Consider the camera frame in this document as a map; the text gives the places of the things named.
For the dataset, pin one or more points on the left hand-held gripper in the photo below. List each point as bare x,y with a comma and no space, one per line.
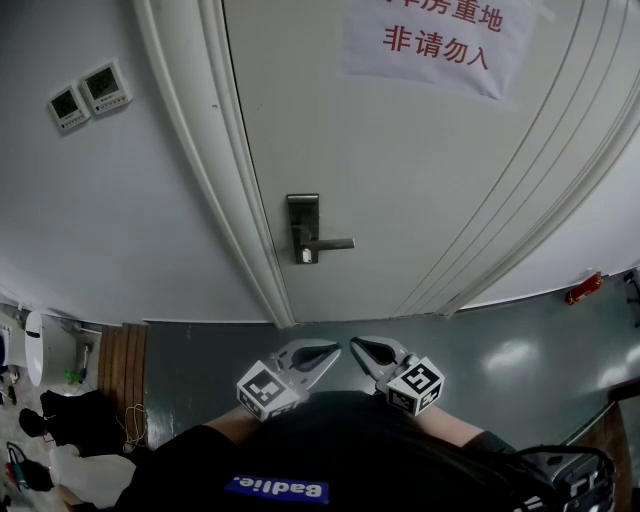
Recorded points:
267,390

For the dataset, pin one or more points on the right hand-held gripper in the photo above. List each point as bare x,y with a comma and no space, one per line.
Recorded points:
415,385

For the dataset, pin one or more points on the dark metal door lock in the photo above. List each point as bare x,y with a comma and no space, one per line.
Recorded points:
303,215

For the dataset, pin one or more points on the person's left forearm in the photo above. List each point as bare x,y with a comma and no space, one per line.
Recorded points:
232,425

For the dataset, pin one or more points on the person's right forearm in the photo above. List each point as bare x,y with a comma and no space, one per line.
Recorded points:
450,425

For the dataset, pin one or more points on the white door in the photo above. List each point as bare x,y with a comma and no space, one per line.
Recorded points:
380,190

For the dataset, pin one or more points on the person's black shirt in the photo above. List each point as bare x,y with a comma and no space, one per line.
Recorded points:
340,450

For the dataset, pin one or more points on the small green object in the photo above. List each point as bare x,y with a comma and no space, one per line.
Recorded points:
74,376

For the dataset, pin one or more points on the black stand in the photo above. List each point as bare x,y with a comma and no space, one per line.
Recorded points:
634,295

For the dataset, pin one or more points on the white oval appliance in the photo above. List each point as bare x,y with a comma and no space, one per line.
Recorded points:
34,345

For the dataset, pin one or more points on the white paper sign red print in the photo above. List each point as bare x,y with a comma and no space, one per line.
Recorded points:
430,45

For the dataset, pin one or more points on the white door frame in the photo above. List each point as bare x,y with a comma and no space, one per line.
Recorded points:
210,165

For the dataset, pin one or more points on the white wall thermostat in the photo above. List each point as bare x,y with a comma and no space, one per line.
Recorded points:
69,107
106,87

